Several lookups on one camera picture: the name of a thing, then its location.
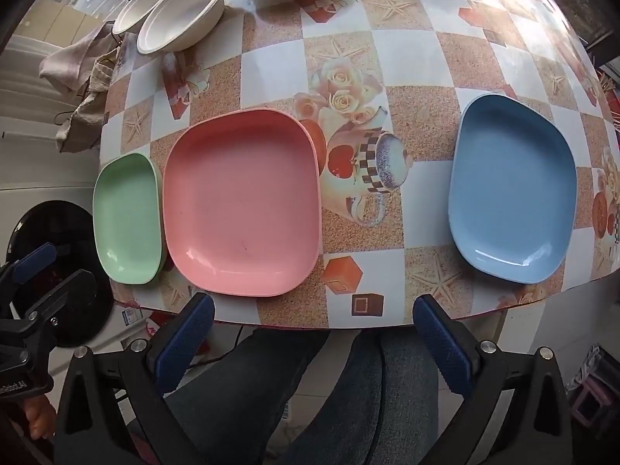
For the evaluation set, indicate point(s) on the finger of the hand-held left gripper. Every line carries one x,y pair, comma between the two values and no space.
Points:
34,257
63,295

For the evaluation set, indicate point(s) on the person's left hand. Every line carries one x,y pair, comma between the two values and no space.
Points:
39,414

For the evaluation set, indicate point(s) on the beige cloth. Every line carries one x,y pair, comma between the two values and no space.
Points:
82,63

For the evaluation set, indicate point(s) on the pink stool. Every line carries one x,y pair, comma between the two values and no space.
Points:
588,402

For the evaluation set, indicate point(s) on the green plate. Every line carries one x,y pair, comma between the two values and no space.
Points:
126,218

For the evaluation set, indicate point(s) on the printed tablecloth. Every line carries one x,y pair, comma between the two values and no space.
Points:
411,58

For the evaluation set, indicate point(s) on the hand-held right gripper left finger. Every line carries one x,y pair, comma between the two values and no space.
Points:
186,339

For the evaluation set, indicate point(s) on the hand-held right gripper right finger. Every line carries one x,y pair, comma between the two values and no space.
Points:
443,344

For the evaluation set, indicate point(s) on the pink plate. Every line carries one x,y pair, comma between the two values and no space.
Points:
242,203

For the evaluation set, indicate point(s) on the blue plate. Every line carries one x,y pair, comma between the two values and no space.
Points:
513,193

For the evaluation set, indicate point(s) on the person's right leg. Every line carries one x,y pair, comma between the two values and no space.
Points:
387,397

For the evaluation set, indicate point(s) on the white bowl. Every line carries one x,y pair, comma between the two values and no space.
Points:
184,14
145,2

